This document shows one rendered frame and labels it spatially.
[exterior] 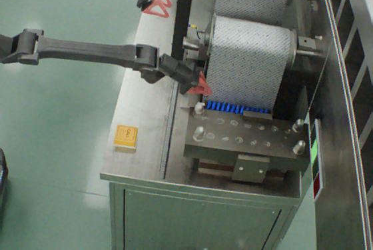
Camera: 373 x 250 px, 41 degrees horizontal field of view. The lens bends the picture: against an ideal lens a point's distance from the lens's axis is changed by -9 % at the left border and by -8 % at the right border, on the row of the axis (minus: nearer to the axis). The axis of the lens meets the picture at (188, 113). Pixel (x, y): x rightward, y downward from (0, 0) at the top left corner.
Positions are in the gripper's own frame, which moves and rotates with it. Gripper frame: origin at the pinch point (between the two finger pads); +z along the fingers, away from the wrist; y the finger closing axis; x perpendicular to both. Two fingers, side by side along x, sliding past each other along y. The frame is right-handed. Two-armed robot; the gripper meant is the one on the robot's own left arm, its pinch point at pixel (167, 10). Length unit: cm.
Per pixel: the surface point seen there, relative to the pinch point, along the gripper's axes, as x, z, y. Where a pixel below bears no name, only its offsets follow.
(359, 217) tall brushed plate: 37, 31, 73
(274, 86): 8.3, 40.7, 4.5
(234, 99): -5.7, 37.1, 4.4
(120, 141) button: -38.2, 19.4, 17.5
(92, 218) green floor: -120, 64, -8
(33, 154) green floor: -146, 32, -42
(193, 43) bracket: -5.2, 16.3, -4.3
